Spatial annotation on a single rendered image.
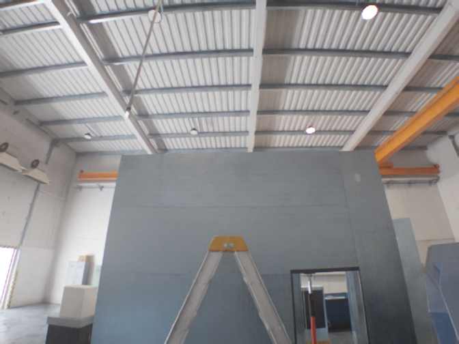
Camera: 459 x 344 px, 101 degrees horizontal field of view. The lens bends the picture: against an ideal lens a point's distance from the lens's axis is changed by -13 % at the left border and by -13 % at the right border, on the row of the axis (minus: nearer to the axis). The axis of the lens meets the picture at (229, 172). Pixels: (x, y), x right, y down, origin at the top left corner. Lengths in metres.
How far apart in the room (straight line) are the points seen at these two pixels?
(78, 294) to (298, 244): 4.71
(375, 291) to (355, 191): 0.85
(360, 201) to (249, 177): 1.05
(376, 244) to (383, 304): 0.47
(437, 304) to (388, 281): 1.56
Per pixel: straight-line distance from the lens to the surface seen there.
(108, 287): 2.21
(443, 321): 0.73
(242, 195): 1.98
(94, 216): 12.85
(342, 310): 8.61
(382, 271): 2.25
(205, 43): 7.38
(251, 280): 1.19
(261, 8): 6.18
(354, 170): 2.35
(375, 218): 2.29
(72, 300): 5.77
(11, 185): 11.90
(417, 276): 6.42
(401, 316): 2.35
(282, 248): 1.94
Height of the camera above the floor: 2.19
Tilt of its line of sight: 23 degrees up
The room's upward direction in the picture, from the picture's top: straight up
